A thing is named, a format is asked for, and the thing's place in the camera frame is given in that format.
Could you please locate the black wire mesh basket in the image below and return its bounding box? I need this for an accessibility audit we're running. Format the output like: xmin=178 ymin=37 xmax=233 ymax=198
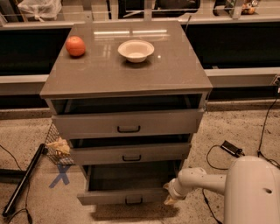
xmin=45 ymin=123 xmax=74 ymax=165

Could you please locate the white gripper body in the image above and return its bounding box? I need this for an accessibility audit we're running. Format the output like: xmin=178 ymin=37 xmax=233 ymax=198
xmin=168 ymin=178 xmax=187 ymax=200

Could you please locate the blue tape cross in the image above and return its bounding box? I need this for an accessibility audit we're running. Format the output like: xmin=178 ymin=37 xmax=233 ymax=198
xmin=49 ymin=164 xmax=70 ymax=188

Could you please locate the black floor cable right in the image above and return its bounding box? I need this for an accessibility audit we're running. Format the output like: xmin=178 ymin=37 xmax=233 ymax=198
xmin=201 ymin=97 xmax=280 ymax=224

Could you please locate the black floor cable left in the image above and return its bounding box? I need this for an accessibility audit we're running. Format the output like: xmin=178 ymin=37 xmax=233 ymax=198
xmin=0 ymin=144 xmax=33 ymax=224

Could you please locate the grey drawer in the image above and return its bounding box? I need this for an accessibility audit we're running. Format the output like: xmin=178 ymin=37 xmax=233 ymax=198
xmin=77 ymin=160 xmax=183 ymax=206
xmin=52 ymin=109 xmax=204 ymax=139
xmin=70 ymin=143 xmax=191 ymax=165

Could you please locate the grey drawer cabinet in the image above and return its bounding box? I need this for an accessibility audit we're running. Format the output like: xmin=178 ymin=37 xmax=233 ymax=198
xmin=39 ymin=20 xmax=214 ymax=182

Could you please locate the white plastic bag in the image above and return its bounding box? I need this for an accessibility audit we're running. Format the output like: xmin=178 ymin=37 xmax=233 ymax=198
xmin=17 ymin=0 xmax=62 ymax=22

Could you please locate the black power adapter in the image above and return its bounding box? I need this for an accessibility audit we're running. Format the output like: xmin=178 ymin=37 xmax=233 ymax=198
xmin=221 ymin=141 xmax=242 ymax=158

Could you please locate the orange objects background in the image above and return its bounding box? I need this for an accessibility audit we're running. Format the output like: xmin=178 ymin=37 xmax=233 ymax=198
xmin=241 ymin=0 xmax=260 ymax=15

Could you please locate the grey top drawer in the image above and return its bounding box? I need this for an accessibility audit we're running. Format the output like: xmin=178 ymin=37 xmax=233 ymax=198
xmin=52 ymin=109 xmax=204 ymax=139

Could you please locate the grey bottom drawer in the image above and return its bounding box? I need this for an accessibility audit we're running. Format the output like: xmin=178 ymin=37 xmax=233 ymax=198
xmin=77 ymin=160 xmax=183 ymax=206

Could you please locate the black floor cable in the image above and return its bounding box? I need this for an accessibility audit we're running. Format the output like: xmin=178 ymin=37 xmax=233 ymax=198
xmin=0 ymin=144 xmax=33 ymax=224
xmin=201 ymin=97 xmax=280 ymax=224

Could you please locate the grey middle drawer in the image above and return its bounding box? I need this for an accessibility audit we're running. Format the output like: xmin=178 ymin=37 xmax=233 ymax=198
xmin=70 ymin=143 xmax=191 ymax=165

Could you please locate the orange fruit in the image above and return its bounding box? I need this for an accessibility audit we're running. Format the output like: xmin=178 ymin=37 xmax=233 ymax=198
xmin=66 ymin=36 xmax=86 ymax=57

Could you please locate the crumpled paper piece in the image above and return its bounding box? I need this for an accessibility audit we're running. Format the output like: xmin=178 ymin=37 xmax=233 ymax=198
xmin=46 ymin=137 xmax=70 ymax=155

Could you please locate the black bar left floor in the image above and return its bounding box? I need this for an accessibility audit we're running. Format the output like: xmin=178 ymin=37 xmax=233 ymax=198
xmin=2 ymin=143 xmax=46 ymax=217

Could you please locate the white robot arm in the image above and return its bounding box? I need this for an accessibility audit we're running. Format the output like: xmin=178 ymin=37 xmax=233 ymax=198
xmin=164 ymin=156 xmax=280 ymax=224

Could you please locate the white bowl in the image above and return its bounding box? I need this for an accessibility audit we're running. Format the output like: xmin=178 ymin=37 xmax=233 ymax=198
xmin=118 ymin=39 xmax=154 ymax=63

